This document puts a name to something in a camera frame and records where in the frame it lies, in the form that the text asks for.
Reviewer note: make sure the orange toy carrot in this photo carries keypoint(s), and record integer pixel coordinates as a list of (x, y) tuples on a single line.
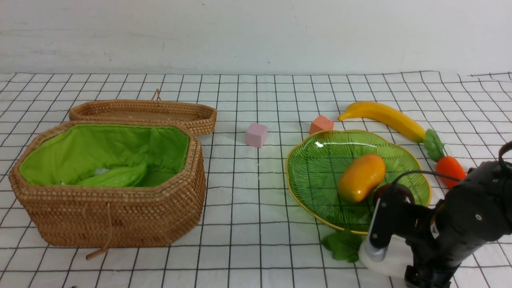
[(445, 164)]

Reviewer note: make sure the woven rattan basket green lining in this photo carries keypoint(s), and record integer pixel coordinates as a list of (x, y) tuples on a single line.
[(163, 207)]

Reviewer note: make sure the woven rattan basket lid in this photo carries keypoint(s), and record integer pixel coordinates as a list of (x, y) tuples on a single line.
[(199, 119)]

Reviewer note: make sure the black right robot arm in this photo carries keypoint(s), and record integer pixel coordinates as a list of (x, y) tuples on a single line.
[(476, 211)]

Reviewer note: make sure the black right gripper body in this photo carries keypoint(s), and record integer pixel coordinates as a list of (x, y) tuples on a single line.
[(434, 263)]

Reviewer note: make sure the dark purple toy mangosteen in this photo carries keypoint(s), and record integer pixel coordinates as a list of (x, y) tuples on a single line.
[(404, 193)]

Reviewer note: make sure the orange yellow toy mango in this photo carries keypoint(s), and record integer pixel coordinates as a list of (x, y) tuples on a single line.
[(361, 177)]

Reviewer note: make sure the white toy radish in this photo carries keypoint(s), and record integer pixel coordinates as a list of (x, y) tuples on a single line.
[(348, 247)]

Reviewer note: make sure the green glass leaf plate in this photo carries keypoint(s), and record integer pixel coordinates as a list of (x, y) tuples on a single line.
[(315, 166)]

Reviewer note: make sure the green toy cucumber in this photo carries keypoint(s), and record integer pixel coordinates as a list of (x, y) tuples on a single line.
[(120, 176)]

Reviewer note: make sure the pink foam cube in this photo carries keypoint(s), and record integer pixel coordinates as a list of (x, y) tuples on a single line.
[(256, 135)]

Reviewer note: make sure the white black grid tablecloth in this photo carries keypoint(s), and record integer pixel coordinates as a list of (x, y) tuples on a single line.
[(253, 234)]

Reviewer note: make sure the orange foam cube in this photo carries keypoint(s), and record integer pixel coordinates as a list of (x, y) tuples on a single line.
[(321, 123)]

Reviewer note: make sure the yellow toy banana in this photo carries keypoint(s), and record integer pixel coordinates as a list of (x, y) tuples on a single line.
[(385, 114)]

